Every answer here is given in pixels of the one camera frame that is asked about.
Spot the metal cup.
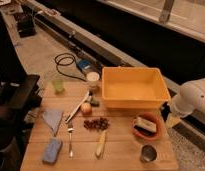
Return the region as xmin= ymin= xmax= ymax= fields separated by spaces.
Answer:
xmin=140 ymin=144 xmax=157 ymax=162

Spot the blue box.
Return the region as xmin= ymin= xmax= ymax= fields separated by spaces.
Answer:
xmin=76 ymin=59 xmax=93 ymax=74

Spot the small yellow apple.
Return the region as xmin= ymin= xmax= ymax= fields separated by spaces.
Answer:
xmin=80 ymin=102 xmax=92 ymax=115

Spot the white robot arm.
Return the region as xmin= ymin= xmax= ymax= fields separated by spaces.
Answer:
xmin=166 ymin=78 xmax=205 ymax=128

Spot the blue sponge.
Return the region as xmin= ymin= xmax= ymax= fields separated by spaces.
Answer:
xmin=42 ymin=138 xmax=62 ymax=164

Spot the yellow plastic bin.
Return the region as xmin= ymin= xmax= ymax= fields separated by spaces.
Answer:
xmin=102 ymin=67 xmax=171 ymax=109

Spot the black box on floor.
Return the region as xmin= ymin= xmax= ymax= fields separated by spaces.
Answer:
xmin=16 ymin=13 xmax=35 ymax=38

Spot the silver fork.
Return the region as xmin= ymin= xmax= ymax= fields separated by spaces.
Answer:
xmin=68 ymin=122 xmax=74 ymax=158

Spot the white handled knife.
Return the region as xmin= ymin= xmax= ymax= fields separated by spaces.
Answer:
xmin=65 ymin=91 xmax=89 ymax=124

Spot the white and black object in bowl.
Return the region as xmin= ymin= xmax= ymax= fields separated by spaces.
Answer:
xmin=134 ymin=117 xmax=157 ymax=133

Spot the small green object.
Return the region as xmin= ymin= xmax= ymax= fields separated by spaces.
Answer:
xmin=89 ymin=96 xmax=100 ymax=107

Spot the green plastic cup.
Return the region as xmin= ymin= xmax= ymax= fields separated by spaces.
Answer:
xmin=52 ymin=75 xmax=64 ymax=94

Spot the black cable loop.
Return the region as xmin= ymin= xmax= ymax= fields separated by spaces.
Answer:
xmin=54 ymin=52 xmax=88 ymax=82

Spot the orange bowl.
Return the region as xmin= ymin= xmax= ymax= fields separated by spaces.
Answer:
xmin=132 ymin=113 xmax=162 ymax=141

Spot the blue folded cloth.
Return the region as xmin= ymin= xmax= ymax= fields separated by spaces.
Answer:
xmin=42 ymin=109 xmax=63 ymax=136

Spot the white paper cup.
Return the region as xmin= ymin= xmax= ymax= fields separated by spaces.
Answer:
xmin=86 ymin=72 xmax=100 ymax=89

